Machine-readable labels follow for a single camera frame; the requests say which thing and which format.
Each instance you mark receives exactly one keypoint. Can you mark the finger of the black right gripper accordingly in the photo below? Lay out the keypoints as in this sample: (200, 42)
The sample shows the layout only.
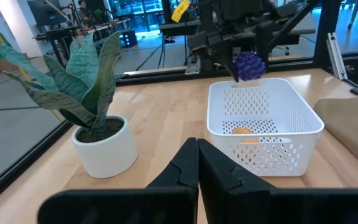
(231, 60)
(264, 40)

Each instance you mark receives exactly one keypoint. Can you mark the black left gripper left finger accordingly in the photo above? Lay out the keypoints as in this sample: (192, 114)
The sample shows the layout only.
(154, 205)

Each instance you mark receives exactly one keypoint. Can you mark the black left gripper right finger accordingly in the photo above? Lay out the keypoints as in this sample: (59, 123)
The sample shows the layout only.
(244, 205)

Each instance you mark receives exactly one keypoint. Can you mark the purple grape bunch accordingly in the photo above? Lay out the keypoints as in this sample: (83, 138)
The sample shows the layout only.
(250, 66)

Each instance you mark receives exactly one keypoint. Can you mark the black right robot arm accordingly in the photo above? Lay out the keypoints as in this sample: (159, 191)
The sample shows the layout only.
(280, 8)

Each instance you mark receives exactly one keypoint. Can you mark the black office chair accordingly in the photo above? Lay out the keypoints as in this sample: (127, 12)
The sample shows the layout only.
(297, 34)

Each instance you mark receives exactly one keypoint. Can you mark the yellow tag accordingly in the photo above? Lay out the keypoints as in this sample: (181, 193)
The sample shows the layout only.
(180, 11)

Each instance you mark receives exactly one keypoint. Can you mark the white perforated plastic basket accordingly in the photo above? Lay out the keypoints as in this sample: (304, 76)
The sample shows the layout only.
(291, 155)

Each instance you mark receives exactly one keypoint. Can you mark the white round plant pot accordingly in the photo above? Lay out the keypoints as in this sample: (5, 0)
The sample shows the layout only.
(107, 155)

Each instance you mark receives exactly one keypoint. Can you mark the silver aluminium bar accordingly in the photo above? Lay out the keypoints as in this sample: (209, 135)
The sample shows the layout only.
(336, 56)

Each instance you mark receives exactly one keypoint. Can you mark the black computer tower with lights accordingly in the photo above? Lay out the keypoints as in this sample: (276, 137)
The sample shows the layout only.
(128, 39)

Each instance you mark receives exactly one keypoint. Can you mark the folded olive tan cloth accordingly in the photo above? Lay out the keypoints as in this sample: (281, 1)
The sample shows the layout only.
(353, 127)

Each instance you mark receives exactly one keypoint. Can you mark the green snake plant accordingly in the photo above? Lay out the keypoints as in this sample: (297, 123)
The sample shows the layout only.
(79, 71)

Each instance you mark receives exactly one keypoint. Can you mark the person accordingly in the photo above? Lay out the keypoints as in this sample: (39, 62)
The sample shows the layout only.
(84, 14)

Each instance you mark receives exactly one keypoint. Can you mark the black office desk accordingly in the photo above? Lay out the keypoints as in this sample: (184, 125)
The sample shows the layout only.
(57, 32)

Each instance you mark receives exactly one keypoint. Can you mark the black monitor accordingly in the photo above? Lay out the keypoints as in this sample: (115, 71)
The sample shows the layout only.
(45, 12)

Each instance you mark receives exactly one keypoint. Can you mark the black metal rig frame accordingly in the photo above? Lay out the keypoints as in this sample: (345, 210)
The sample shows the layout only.
(325, 31)

